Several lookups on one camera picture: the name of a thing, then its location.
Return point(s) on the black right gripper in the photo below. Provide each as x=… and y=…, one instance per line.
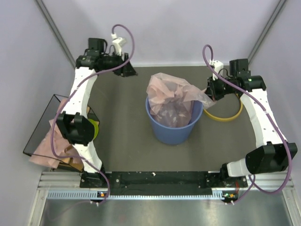
x=211, y=91

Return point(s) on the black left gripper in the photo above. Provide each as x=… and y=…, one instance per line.
x=128, y=70

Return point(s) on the blue trash bin yellow rim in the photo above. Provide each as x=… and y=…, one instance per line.
x=174, y=136

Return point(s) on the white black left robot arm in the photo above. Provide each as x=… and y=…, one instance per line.
x=93, y=60

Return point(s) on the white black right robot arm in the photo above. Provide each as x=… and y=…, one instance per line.
x=273, y=153

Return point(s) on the green plate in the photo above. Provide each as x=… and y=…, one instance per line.
x=96, y=127

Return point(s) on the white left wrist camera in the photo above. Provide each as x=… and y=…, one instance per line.
x=118, y=43

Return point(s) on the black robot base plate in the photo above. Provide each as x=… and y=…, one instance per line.
x=170, y=182

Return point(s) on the aluminium frame rail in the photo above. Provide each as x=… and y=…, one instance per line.
x=223, y=207

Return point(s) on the grey slotted cable duct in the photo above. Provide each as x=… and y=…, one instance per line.
x=65, y=194

